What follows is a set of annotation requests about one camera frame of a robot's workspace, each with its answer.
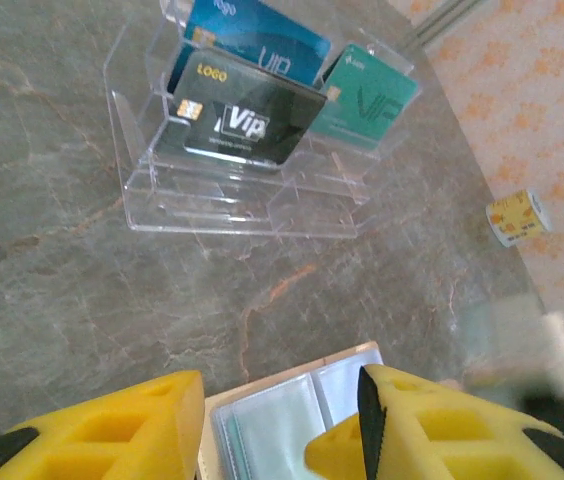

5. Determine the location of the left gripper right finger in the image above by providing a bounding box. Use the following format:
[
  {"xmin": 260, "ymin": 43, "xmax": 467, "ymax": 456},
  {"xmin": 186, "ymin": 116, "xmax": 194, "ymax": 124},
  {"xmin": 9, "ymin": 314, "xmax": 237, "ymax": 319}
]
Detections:
[{"xmin": 304, "ymin": 363, "xmax": 564, "ymax": 480}]

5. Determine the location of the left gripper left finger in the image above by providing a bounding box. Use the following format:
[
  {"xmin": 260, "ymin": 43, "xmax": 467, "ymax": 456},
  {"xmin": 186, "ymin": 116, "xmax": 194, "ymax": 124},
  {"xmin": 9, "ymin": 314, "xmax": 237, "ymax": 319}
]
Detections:
[{"xmin": 0, "ymin": 369, "xmax": 207, "ymax": 480}]

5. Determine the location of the beige card holder wallet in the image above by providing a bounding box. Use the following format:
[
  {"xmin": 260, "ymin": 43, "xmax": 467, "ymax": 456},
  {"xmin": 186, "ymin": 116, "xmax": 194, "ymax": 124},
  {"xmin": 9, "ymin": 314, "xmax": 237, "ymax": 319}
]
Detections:
[{"xmin": 196, "ymin": 341, "xmax": 386, "ymax": 480}]

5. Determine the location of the clear acrylic card stand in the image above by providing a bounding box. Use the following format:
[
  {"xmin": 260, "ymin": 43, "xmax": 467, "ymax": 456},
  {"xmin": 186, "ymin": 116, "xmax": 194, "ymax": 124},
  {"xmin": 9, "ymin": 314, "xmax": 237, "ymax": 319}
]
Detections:
[{"xmin": 103, "ymin": 0, "xmax": 421, "ymax": 240}]

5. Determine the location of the black VIP card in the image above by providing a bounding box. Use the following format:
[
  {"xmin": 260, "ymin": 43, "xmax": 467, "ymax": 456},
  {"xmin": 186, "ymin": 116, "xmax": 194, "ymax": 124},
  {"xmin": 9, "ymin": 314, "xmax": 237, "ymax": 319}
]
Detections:
[{"xmin": 154, "ymin": 47, "xmax": 329, "ymax": 174}]

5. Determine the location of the blue VIP card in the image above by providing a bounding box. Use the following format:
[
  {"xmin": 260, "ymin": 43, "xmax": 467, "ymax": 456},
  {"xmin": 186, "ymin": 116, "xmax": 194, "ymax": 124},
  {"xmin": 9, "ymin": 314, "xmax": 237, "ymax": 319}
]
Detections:
[{"xmin": 166, "ymin": 0, "xmax": 332, "ymax": 96}]

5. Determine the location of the yellow white can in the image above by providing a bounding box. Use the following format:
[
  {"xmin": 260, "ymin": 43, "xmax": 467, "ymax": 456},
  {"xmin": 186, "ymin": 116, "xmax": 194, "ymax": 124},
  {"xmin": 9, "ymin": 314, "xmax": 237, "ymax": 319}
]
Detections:
[{"xmin": 485, "ymin": 188, "xmax": 553, "ymax": 249}]

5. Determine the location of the aluminium corner post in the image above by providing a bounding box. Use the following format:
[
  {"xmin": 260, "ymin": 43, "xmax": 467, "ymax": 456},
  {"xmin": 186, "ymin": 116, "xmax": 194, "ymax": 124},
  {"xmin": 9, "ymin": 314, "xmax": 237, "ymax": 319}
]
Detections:
[{"xmin": 401, "ymin": 0, "xmax": 493, "ymax": 51}]

